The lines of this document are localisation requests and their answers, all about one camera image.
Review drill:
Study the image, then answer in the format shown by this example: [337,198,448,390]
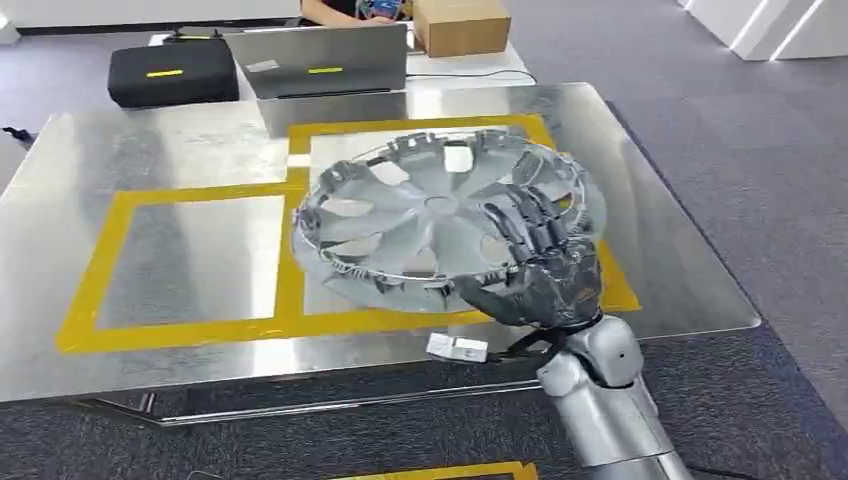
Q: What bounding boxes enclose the black wrist cables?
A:
[486,329,571,366]

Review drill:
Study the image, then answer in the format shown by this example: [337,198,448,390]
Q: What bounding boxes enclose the white partition panels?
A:
[675,0,848,62]

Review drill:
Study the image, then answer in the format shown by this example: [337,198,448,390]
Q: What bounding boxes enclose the silver plastic wheel hubcap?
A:
[291,129,607,316]

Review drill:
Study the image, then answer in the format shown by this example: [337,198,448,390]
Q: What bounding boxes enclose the black carrying case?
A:
[107,37,241,109]

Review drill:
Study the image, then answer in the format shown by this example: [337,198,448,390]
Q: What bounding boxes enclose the yellow floor tape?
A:
[331,461,539,480]

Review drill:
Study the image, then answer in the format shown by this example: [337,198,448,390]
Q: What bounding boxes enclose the grey laptop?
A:
[223,23,409,101]

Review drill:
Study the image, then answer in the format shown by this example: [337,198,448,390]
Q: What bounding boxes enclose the person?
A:
[301,0,415,28]

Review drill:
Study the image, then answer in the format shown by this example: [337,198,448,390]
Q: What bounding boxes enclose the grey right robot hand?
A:
[452,185,605,331]

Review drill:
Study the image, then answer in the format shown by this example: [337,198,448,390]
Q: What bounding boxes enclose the steel bench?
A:
[0,82,763,429]

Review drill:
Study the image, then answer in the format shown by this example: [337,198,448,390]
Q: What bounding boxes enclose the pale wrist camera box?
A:
[425,332,490,364]

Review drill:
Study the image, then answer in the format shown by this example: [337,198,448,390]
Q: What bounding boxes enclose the black table cable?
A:
[405,68,538,86]

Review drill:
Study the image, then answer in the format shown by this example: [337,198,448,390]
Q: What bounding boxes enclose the brown cardboard box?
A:
[412,0,513,59]

